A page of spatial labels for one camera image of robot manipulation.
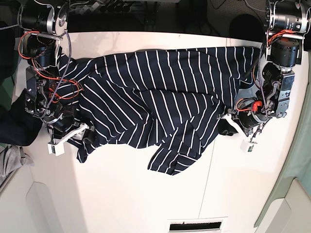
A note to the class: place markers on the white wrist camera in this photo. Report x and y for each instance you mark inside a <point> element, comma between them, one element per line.
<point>56,149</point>
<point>247,146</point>

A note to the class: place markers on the white table vent slot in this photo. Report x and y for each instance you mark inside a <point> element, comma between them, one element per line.
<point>201,225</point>

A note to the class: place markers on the dark navy folded garment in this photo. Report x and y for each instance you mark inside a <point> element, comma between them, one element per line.
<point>17,127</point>

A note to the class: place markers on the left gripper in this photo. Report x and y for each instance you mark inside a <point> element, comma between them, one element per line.
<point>247,118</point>

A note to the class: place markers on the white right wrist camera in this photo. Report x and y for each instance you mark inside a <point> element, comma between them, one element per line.
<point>56,149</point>

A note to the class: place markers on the grey crumpled garment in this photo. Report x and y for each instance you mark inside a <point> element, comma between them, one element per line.
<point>12,158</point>

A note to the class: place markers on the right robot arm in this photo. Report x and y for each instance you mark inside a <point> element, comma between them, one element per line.
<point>49,95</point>

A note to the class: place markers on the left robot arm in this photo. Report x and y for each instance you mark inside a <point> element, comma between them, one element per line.
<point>287,23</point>

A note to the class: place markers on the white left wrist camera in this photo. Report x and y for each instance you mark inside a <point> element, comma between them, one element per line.
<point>247,146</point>

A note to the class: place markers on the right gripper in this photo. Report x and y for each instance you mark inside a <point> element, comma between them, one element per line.
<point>67,127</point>

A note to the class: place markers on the navy white striped t-shirt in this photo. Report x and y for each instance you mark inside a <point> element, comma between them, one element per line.
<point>168,98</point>

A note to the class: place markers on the black round floor object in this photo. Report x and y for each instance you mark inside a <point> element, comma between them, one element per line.
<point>246,27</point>

